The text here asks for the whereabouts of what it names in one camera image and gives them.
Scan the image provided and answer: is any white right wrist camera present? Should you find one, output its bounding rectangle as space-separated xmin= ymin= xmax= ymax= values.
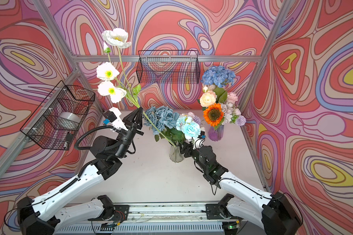
xmin=193 ymin=134 xmax=206 ymax=150

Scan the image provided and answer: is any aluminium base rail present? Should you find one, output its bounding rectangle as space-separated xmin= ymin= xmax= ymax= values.
xmin=41 ymin=201 xmax=283 ymax=235

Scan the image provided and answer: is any small pastel flower spray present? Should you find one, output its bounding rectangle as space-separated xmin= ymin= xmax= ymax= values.
xmin=187 ymin=112 xmax=202 ymax=125

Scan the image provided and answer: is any black wire basket wall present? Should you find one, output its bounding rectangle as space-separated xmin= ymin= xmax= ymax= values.
xmin=20 ymin=81 xmax=95 ymax=150
xmin=136 ymin=49 xmax=201 ymax=84

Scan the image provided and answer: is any clear ribbed glass vase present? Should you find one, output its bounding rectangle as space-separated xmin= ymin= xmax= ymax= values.
xmin=169 ymin=144 xmax=185 ymax=163

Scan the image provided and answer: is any purple ribbed glass vase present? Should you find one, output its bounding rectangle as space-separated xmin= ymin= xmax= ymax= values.
xmin=208 ymin=125 xmax=224 ymax=142

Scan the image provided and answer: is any black wire basket back wall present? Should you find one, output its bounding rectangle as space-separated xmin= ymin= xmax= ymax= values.
xmin=136 ymin=49 xmax=201 ymax=84

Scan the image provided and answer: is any orange flower green leaves stem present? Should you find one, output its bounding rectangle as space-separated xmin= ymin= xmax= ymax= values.
xmin=203 ymin=103 xmax=224 ymax=130

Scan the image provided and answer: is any white poppy flower stem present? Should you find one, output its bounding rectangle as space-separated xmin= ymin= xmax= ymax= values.
xmin=96 ymin=27 xmax=177 ymax=147

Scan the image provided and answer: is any blue hydrangea flower stem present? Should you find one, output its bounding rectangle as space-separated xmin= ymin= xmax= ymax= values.
xmin=201 ymin=66 xmax=236 ymax=88

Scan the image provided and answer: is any silver tape roll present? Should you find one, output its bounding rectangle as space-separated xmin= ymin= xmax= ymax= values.
xmin=56 ymin=112 xmax=81 ymax=130

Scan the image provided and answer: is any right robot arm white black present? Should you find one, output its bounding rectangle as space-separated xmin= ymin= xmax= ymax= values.
xmin=179 ymin=140 xmax=303 ymax=235

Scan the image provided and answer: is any pastel mixed flower bouquet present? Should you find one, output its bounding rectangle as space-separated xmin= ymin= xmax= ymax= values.
xmin=221 ymin=103 xmax=247 ymax=126

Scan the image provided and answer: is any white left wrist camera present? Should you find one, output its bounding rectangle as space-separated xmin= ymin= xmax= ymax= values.
xmin=103 ymin=107 xmax=128 ymax=131

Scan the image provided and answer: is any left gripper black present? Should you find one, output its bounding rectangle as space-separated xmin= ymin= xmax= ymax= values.
xmin=112 ymin=108 xmax=142 ymax=161

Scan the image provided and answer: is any teal succulent flower bunch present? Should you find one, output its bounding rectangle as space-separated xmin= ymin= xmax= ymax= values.
xmin=143 ymin=106 xmax=186 ymax=146

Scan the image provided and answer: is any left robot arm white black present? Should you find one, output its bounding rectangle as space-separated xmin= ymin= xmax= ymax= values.
xmin=17 ymin=107 xmax=144 ymax=235

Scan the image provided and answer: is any pink peony flower stem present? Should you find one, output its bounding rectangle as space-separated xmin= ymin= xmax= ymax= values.
xmin=226 ymin=92 xmax=238 ymax=104

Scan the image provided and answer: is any black wire basket left wall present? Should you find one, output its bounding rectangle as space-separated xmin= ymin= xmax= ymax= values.
xmin=20 ymin=81 xmax=95 ymax=150

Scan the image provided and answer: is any cream peach rose bunch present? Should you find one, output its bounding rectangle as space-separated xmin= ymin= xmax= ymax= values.
xmin=198 ymin=85 xmax=217 ymax=108

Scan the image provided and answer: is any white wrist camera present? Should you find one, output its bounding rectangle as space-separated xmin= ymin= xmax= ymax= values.
xmin=193 ymin=134 xmax=206 ymax=150
xmin=103 ymin=107 xmax=128 ymax=131

